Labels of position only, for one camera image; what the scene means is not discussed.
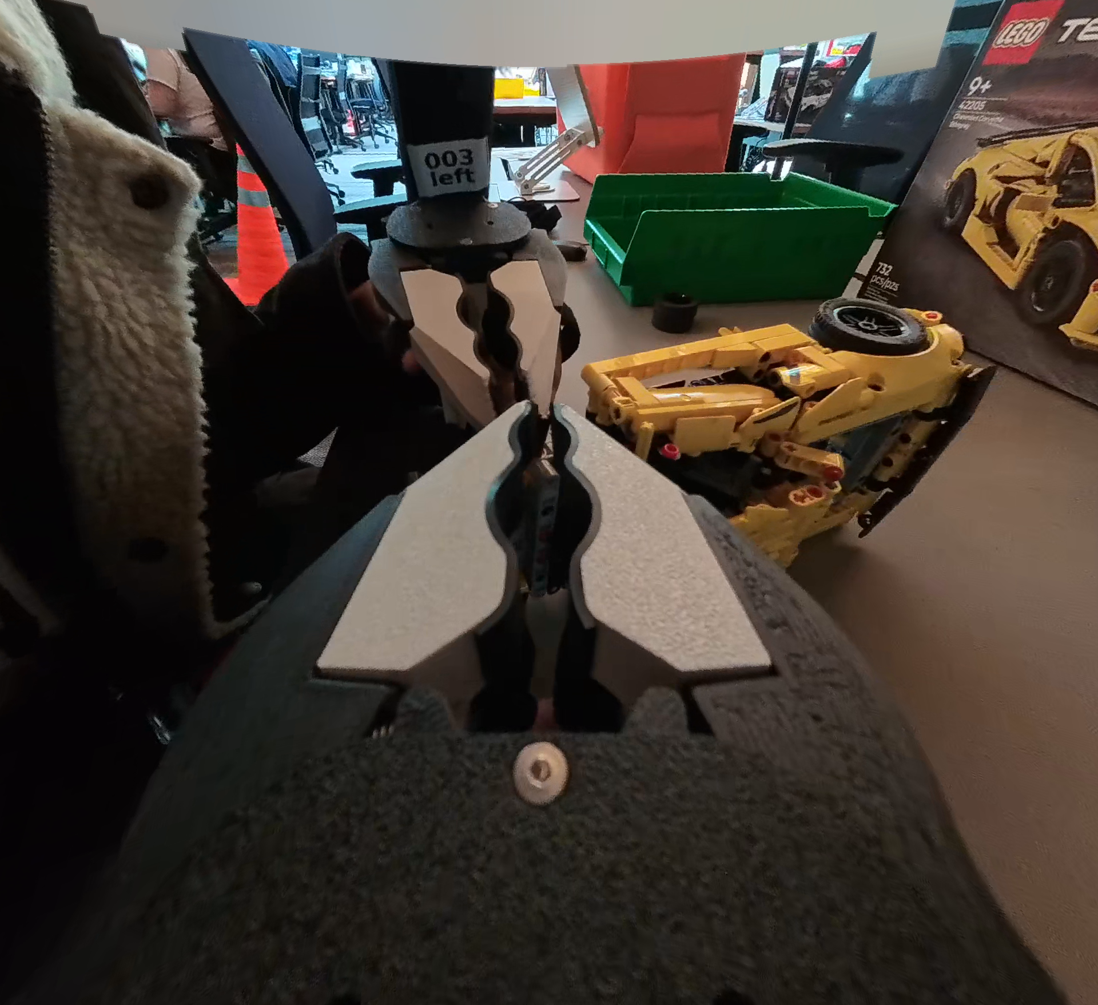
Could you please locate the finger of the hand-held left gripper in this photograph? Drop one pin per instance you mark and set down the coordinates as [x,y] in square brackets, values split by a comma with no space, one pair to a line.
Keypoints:
[437,327]
[536,319]

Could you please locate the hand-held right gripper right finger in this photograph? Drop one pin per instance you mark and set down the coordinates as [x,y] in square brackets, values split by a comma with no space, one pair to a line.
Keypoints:
[669,584]

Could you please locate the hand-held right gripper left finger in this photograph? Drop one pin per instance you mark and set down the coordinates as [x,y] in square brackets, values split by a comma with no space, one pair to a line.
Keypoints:
[420,584]

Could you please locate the grey black brick chassis module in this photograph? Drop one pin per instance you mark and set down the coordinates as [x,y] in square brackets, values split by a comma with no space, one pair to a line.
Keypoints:
[545,524]

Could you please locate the yellow toy brick car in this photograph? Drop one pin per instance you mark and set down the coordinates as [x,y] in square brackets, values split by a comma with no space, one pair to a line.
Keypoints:
[729,400]

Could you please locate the grey desk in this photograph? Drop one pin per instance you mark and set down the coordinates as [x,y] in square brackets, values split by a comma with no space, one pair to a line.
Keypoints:
[943,679]

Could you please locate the person's left hand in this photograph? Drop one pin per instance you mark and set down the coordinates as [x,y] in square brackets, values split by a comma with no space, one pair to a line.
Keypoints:
[386,327]

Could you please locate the small black toy tyre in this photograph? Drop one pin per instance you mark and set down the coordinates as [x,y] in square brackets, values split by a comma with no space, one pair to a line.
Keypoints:
[673,314]

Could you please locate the orange white traffic cone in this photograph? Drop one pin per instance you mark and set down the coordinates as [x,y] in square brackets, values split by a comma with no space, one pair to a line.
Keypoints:
[257,233]

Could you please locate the green plastic bin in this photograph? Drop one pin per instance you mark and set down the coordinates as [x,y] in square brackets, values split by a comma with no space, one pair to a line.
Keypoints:
[738,250]

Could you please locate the black office chair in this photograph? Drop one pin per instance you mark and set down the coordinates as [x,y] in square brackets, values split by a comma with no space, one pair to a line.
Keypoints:
[257,113]
[832,151]

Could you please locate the red plastic container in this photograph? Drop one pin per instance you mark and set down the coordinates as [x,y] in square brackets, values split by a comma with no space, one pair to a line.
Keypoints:
[678,121]

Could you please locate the black toy car box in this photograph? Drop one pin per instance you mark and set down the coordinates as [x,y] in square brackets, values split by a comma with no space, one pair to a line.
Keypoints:
[961,250]

